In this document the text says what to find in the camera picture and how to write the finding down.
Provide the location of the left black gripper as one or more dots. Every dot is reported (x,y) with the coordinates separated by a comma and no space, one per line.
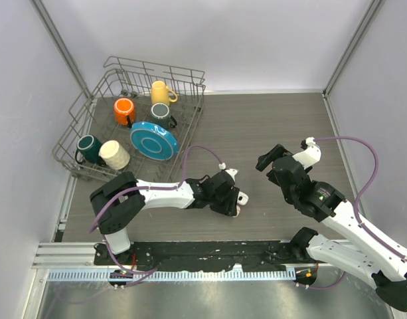
(230,208)

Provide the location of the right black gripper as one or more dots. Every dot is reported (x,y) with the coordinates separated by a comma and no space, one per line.
(264,161)

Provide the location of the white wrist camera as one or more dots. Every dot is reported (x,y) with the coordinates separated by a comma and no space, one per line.
(310,155)
(232,173)

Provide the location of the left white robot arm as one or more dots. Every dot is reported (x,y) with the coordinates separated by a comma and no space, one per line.
(118,201)

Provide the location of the dark green mug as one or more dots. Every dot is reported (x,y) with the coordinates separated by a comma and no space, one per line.
(88,149)

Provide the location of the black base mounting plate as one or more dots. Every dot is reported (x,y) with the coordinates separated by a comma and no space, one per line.
(212,256)

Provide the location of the yellow mug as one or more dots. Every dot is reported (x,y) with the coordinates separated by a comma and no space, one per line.
(161,93)

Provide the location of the orange mug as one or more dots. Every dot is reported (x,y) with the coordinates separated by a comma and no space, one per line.
(124,111)

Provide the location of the grey mug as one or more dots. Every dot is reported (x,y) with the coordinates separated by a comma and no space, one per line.
(160,114)

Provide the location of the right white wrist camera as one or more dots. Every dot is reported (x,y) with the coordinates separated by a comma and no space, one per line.
(310,155)

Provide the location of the cream textured cup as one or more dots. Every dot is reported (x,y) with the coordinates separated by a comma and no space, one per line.
(114,154)

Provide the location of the white earbud charging case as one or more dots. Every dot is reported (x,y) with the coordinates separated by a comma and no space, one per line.
(242,199)

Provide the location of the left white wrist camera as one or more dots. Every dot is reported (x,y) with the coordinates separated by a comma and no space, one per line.
(232,173)

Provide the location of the blue ceramic plate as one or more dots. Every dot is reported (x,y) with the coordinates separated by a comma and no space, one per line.
(152,141)

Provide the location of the beige earbud case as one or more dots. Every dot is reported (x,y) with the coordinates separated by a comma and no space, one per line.
(237,211)

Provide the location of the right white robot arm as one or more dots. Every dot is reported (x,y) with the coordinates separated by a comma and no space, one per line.
(375,259)

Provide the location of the white slotted cable duct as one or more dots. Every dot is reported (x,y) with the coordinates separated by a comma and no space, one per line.
(117,275)

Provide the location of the grey wire dish rack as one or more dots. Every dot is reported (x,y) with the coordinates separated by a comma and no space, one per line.
(92,112)

